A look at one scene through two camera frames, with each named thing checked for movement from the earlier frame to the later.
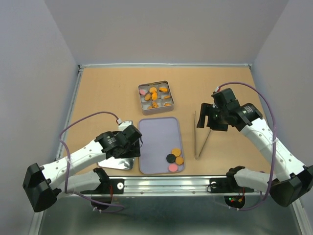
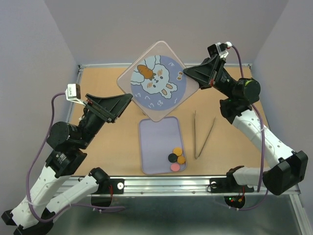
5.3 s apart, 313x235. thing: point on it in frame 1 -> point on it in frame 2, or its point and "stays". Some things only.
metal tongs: (196, 155) stays
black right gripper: (208, 107) -> (209, 73)
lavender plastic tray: (160, 135) stays
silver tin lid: (126, 163) -> (156, 80)
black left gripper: (134, 151) -> (110, 107)
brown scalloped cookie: (179, 160) stays
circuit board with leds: (235, 201) stays
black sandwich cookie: (170, 158) stays
